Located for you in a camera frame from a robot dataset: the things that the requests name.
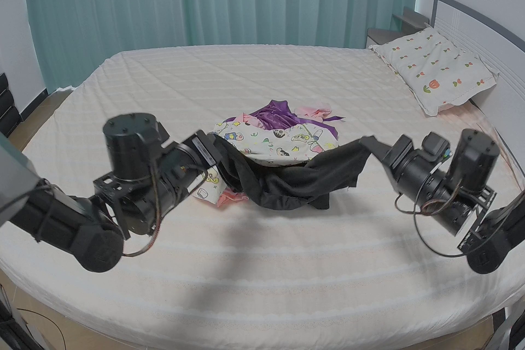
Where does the white printed pillow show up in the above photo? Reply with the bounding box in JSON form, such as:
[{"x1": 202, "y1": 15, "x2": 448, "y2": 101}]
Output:
[{"x1": 368, "y1": 26, "x2": 500, "y2": 117}]

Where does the white printed pyjama top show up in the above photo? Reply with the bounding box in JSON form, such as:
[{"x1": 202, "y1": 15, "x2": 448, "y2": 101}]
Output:
[{"x1": 193, "y1": 116, "x2": 341, "y2": 210}]

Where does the purple garment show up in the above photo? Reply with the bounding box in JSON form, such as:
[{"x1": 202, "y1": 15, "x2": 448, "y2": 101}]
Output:
[{"x1": 250, "y1": 99, "x2": 347, "y2": 140}]

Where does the black T-shirt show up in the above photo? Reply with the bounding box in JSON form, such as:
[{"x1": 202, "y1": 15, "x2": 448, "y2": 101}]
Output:
[{"x1": 214, "y1": 135, "x2": 388, "y2": 212}]

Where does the pink garment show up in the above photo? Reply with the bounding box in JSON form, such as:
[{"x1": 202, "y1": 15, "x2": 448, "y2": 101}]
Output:
[{"x1": 295, "y1": 104, "x2": 335, "y2": 122}]

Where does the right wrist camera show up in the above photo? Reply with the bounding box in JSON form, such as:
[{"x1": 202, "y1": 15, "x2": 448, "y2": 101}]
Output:
[{"x1": 422, "y1": 131, "x2": 452, "y2": 162}]

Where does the grey bedside table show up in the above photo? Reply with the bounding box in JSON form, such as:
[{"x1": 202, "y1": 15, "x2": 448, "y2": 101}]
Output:
[{"x1": 366, "y1": 6, "x2": 430, "y2": 49}]

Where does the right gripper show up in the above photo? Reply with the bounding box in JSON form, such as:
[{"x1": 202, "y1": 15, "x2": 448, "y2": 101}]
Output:
[{"x1": 379, "y1": 136, "x2": 445, "y2": 214}]

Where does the black chest of drawers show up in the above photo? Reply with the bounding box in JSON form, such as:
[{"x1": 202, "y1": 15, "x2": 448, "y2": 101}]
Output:
[{"x1": 0, "y1": 73, "x2": 20, "y2": 138}]

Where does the bed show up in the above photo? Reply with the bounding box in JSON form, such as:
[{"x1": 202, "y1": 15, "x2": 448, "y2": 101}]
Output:
[{"x1": 0, "y1": 0, "x2": 525, "y2": 350}]

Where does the black cable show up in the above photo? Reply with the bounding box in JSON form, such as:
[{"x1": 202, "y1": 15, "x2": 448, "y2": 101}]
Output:
[
  {"x1": 395, "y1": 192, "x2": 470, "y2": 259},
  {"x1": 0, "y1": 307, "x2": 68, "y2": 350}
]

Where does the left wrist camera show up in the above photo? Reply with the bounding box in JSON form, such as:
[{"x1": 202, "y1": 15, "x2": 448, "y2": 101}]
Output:
[{"x1": 156, "y1": 124, "x2": 181, "y2": 154}]

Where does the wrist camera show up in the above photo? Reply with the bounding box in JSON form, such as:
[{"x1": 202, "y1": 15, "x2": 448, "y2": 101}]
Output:
[
  {"x1": 156, "y1": 124, "x2": 181, "y2": 154},
  {"x1": 422, "y1": 131, "x2": 452, "y2": 162}
]

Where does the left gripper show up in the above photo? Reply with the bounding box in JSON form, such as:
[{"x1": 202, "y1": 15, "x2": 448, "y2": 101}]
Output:
[{"x1": 158, "y1": 130, "x2": 225, "y2": 214}]

